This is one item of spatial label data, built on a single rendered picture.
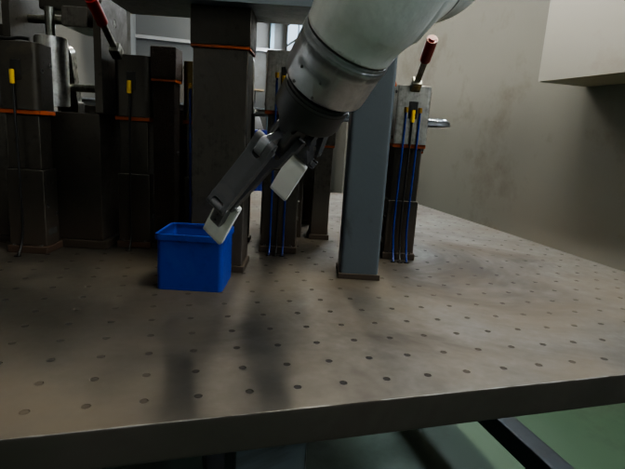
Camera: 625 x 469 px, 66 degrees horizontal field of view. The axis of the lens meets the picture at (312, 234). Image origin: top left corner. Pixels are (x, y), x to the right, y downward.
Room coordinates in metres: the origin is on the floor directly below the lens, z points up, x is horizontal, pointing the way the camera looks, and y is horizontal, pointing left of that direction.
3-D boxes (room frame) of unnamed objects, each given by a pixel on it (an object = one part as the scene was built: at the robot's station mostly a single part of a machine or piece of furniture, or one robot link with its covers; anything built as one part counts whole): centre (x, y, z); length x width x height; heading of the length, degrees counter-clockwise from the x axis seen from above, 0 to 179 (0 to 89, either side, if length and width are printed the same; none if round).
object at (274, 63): (1.04, 0.07, 0.90); 0.13 x 0.08 x 0.41; 1
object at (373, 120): (0.88, -0.09, 0.92); 0.08 x 0.08 x 0.44; 1
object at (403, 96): (1.04, -0.19, 0.88); 0.12 x 0.07 x 0.36; 1
